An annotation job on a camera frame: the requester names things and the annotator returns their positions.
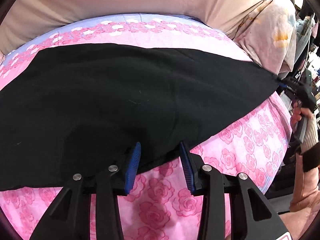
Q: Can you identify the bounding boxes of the black pants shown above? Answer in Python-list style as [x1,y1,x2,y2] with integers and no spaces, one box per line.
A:
[1,43,278,191]

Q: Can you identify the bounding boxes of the person right forearm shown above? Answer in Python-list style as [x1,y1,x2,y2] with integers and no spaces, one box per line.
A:
[280,118,319,239]

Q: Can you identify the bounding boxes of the person right hand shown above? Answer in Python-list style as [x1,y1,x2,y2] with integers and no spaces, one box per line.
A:
[290,102,314,132]

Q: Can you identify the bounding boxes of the pink rose bed sheet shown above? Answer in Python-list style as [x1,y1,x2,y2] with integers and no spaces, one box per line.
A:
[1,14,291,239]

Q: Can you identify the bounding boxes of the beige fabric cover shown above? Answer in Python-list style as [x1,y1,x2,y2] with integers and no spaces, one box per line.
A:
[1,0,263,54]

